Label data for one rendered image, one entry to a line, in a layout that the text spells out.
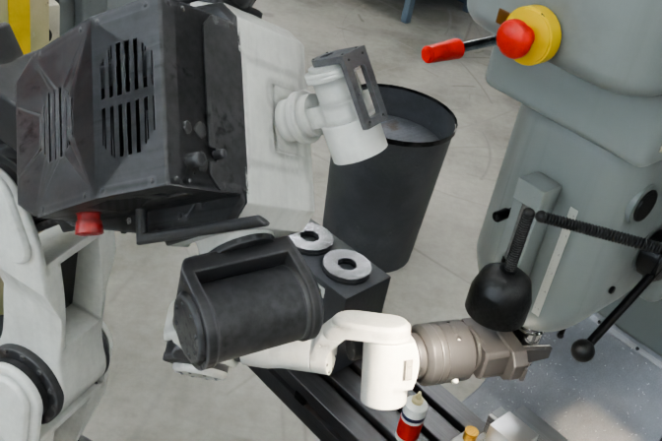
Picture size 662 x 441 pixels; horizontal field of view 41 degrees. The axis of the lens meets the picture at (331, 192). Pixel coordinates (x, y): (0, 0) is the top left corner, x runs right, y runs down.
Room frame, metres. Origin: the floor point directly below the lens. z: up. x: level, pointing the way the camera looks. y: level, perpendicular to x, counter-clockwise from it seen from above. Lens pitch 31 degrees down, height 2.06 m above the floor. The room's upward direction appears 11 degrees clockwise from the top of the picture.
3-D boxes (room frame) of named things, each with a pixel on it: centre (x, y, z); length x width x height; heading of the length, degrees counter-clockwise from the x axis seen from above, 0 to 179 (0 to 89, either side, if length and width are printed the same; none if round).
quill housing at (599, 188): (1.04, -0.33, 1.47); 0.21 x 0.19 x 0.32; 47
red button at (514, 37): (0.85, -0.15, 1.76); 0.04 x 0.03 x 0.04; 47
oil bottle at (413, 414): (1.09, -0.21, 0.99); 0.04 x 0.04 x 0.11
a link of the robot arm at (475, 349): (1.00, -0.24, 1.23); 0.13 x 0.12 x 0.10; 27
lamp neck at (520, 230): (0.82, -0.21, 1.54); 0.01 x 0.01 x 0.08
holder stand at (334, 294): (1.32, -0.02, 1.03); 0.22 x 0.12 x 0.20; 50
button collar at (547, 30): (0.87, -0.17, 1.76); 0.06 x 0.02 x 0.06; 47
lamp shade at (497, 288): (0.82, -0.21, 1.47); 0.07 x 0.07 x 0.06
